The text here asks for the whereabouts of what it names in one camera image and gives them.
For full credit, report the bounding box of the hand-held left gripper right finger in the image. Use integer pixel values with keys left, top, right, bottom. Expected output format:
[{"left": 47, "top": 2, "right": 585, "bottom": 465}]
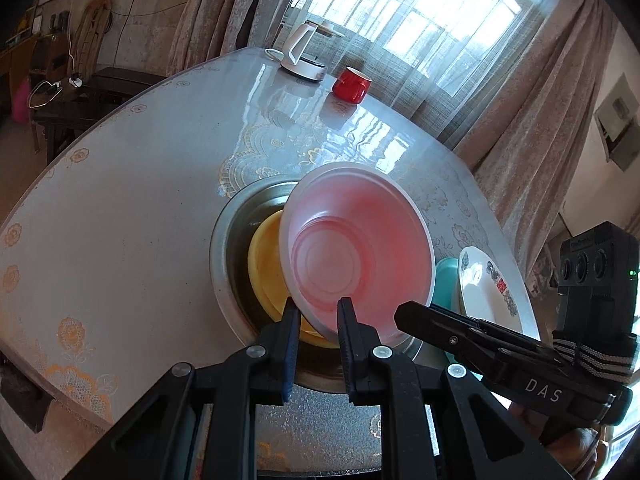
[{"left": 336, "top": 297, "right": 576, "bottom": 480}]

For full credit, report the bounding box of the dark wooden bench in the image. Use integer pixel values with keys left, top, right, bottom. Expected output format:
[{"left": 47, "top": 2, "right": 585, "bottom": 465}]
[{"left": 30, "top": 67, "right": 168, "bottom": 161}]

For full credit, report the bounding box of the red plastic bowl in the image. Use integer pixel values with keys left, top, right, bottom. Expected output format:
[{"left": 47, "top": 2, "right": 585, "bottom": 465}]
[{"left": 278, "top": 161, "right": 436, "bottom": 348}]

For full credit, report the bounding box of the stainless steel bowl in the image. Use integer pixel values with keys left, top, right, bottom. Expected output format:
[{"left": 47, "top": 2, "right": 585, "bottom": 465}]
[{"left": 209, "top": 180, "right": 451, "bottom": 393}]

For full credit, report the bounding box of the pink bag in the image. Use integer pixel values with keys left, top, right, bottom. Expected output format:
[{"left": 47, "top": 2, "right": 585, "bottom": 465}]
[{"left": 12, "top": 82, "right": 32, "bottom": 124}]

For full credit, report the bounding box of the glass kettle with white handle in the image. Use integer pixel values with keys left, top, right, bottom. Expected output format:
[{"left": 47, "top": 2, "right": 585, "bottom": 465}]
[{"left": 265, "top": 20, "right": 346, "bottom": 83}]

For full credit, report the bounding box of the wooden shelf cabinet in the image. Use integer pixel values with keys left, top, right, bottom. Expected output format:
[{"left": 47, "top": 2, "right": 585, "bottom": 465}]
[{"left": 0, "top": 5, "right": 42, "bottom": 116}]

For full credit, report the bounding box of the person's right hand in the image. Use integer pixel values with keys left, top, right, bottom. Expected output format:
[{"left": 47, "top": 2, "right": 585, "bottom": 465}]
[{"left": 510, "top": 402, "right": 603, "bottom": 477}]

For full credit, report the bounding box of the grey wall box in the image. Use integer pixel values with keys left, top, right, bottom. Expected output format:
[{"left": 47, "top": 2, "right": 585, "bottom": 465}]
[{"left": 592, "top": 72, "right": 640, "bottom": 176}]

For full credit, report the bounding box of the teal plate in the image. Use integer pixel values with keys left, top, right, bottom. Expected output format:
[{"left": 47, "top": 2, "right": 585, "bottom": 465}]
[{"left": 431, "top": 257, "right": 463, "bottom": 371}]

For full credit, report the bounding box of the yellow plastic bowl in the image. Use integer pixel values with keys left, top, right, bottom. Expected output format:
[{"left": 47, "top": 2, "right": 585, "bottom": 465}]
[{"left": 247, "top": 208, "right": 341, "bottom": 351}]

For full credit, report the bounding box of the red cup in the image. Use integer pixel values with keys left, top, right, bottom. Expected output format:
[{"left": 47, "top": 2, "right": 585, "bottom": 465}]
[{"left": 332, "top": 66, "right": 372, "bottom": 105}]

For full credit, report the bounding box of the sheer white curtain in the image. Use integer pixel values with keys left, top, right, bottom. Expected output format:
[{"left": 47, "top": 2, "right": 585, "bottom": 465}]
[{"left": 280, "top": 0, "right": 566, "bottom": 141}]

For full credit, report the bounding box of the wooden chair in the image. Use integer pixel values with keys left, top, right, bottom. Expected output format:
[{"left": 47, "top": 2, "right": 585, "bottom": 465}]
[{"left": 72, "top": 0, "right": 115, "bottom": 71}]

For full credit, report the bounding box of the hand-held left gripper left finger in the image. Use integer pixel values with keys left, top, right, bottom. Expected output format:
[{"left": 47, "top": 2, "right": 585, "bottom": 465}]
[{"left": 65, "top": 296, "right": 303, "bottom": 480}]

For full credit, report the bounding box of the white cable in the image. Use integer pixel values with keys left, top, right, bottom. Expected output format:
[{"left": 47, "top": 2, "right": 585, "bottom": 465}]
[{"left": 27, "top": 72, "right": 84, "bottom": 109}]

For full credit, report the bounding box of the beige patterned curtain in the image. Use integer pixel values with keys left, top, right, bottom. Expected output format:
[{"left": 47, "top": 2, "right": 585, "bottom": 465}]
[
  {"left": 452, "top": 0, "right": 618, "bottom": 281},
  {"left": 167, "top": 0, "right": 321, "bottom": 77}
]

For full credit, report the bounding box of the lace tablecloth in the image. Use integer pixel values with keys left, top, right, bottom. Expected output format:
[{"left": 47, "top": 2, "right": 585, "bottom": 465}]
[{"left": 0, "top": 46, "right": 543, "bottom": 476}]

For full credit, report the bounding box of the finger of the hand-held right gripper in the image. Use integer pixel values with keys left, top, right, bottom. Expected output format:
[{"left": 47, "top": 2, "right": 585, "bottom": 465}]
[{"left": 394, "top": 301, "right": 568, "bottom": 376}]

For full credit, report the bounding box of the white plate with red print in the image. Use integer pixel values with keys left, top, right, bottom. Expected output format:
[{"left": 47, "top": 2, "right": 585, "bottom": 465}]
[{"left": 457, "top": 246, "right": 541, "bottom": 346}]

